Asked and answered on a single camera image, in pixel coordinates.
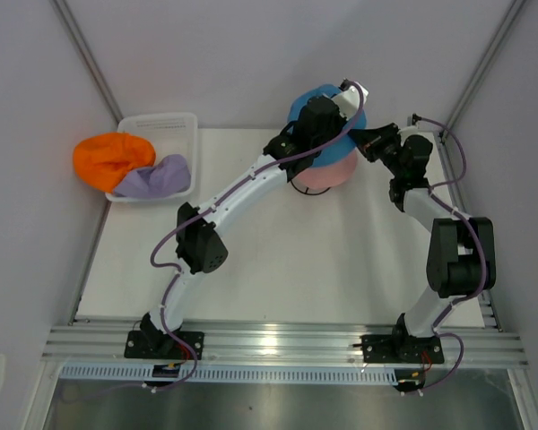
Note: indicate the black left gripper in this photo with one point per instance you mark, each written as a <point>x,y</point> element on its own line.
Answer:
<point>341,120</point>

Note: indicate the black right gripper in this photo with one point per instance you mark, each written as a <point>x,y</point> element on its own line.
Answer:
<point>371,140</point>

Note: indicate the blue bucket hat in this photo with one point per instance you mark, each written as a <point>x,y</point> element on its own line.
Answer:
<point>336,151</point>

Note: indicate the pink bucket hat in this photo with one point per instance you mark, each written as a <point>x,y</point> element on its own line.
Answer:
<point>332,175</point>

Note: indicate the lavender bucket hat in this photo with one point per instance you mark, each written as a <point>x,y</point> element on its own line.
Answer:
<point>170,176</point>

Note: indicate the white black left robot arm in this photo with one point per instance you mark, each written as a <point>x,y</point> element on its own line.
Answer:
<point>200,249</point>

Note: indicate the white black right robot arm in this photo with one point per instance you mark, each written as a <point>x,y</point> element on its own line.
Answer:
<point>461,257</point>

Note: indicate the white perforated plastic basket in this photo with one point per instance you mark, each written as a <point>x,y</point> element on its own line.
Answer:
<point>169,134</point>

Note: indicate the orange bucket hat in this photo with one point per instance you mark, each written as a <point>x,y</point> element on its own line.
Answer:
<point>103,161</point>

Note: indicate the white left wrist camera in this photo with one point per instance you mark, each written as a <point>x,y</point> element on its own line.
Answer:
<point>351,97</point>

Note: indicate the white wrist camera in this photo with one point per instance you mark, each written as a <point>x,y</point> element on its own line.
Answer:
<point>413,124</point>
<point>351,97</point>

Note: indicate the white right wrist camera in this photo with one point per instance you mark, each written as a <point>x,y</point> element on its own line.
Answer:
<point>413,124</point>

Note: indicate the black wire hat stand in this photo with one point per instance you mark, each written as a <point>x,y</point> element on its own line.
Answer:
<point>307,191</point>

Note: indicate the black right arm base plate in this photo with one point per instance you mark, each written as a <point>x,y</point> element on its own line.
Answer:
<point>388,349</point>

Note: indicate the aluminium mounting rail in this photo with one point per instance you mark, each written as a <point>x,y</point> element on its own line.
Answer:
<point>279,344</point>

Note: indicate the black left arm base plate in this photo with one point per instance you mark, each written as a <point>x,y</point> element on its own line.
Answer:
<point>138,346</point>

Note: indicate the white slotted cable duct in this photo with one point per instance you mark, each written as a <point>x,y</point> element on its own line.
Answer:
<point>355,375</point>

